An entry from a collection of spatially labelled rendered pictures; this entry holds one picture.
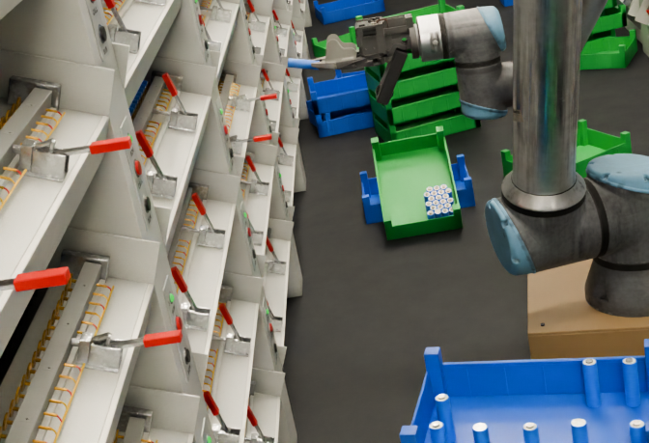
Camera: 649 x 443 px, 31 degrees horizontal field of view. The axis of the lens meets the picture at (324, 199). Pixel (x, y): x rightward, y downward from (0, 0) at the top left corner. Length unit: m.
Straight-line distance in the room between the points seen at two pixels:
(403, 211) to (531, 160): 1.11
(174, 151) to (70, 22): 0.50
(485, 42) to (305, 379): 0.80
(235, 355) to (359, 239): 1.24
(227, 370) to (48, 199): 0.90
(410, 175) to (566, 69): 1.29
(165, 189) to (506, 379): 0.51
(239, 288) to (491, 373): 0.64
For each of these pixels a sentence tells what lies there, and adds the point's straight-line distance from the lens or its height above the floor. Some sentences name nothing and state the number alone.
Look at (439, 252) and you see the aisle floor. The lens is 2.93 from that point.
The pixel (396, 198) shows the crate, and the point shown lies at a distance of 3.12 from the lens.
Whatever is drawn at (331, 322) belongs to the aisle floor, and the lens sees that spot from 2.69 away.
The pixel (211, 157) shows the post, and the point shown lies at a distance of 1.96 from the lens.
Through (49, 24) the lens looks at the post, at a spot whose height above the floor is 1.03.
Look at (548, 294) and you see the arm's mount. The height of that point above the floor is 0.16.
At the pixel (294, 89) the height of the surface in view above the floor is 0.16.
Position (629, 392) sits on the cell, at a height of 0.43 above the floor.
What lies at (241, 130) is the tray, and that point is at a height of 0.55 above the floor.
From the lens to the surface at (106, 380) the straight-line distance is 1.10.
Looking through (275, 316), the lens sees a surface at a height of 0.18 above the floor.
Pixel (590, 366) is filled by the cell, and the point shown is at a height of 0.47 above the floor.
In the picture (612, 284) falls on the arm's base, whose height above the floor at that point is 0.21.
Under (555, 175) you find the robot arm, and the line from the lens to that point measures 2.04.
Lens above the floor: 1.25
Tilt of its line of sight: 22 degrees down
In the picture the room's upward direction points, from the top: 11 degrees counter-clockwise
